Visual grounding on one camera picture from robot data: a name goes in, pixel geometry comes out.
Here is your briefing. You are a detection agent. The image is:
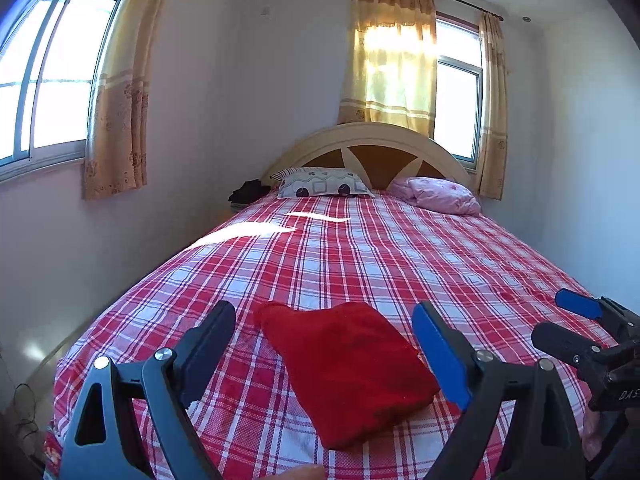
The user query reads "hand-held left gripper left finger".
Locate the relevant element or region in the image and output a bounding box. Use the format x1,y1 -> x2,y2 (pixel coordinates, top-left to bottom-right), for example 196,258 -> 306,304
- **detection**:
60,300 -> 237,480

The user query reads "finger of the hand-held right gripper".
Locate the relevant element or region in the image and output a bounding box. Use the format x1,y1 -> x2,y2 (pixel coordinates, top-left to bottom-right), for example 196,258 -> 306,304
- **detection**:
555,288 -> 628,333
531,321 -> 615,378

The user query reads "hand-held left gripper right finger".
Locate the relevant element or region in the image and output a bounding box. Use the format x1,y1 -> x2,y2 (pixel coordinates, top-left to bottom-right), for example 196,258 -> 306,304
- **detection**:
411,301 -> 586,480

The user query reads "red beaded sweater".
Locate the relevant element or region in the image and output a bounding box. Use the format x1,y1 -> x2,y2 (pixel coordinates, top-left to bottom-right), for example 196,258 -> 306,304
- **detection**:
252,301 -> 441,451

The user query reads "dark clothes pile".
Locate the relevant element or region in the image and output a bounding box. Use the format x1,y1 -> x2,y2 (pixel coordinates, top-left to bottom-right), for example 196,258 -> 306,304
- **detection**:
229,179 -> 273,206

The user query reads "person's left hand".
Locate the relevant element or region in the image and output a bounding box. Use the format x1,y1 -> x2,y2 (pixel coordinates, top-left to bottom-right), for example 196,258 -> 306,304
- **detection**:
265,464 -> 327,480

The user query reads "bed with red plaid sheet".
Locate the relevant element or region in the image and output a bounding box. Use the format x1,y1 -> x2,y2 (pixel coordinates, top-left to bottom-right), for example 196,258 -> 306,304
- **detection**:
44,192 -> 621,480

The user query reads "pink pillow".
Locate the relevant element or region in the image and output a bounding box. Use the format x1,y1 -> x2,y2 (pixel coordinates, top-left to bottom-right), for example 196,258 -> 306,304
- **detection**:
389,176 -> 482,217

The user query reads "white patterned pillow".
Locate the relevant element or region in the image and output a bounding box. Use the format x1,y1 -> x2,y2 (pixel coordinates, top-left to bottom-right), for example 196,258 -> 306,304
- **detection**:
270,167 -> 376,200

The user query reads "cream arched headboard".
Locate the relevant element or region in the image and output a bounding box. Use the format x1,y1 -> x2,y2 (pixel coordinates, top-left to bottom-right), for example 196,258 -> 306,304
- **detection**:
262,121 -> 473,196

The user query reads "narrow beige curtain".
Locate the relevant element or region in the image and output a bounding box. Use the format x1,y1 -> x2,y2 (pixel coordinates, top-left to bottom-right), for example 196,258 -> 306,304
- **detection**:
472,10 -> 510,201

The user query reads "window behind headboard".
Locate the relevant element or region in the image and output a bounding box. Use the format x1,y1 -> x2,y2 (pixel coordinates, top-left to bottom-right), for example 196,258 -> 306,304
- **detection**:
432,12 -> 485,168

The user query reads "long beige floral curtain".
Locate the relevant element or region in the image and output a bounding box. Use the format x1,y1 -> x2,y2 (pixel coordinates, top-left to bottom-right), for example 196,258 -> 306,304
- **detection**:
82,0 -> 178,201

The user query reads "wide beige sheer curtain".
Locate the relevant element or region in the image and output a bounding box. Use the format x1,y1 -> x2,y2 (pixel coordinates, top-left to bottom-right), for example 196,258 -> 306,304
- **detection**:
337,0 -> 438,138

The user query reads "large side window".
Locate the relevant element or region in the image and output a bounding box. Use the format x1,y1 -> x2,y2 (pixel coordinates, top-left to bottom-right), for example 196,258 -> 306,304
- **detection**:
0,0 -> 126,181

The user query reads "black cable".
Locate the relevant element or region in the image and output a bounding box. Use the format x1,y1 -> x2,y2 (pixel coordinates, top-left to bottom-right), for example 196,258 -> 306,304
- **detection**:
10,382 -> 42,442

